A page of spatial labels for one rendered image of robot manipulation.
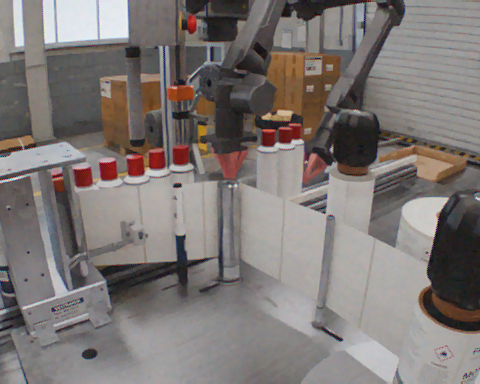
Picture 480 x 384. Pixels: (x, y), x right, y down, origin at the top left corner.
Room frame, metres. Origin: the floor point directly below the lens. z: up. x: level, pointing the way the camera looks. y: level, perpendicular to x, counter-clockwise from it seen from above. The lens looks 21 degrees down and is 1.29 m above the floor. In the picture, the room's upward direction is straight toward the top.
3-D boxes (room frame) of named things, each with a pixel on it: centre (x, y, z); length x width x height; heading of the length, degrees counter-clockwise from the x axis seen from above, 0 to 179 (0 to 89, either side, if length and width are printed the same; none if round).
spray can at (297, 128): (1.00, -0.15, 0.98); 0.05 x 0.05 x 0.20
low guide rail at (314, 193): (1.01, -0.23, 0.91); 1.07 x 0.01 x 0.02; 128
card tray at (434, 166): (1.47, -0.76, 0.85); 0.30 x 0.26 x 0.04; 128
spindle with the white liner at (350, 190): (0.69, -0.21, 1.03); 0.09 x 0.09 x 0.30
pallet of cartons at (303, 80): (5.22, -0.90, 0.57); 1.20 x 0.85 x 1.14; 130
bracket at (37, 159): (0.52, 0.29, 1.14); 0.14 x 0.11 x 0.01; 128
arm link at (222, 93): (0.78, 0.01, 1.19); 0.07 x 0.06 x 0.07; 38
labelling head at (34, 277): (0.53, 0.30, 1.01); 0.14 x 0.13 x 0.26; 128
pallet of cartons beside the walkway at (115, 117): (4.75, 1.01, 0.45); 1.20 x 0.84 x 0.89; 40
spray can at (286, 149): (0.96, -0.12, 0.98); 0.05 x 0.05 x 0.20
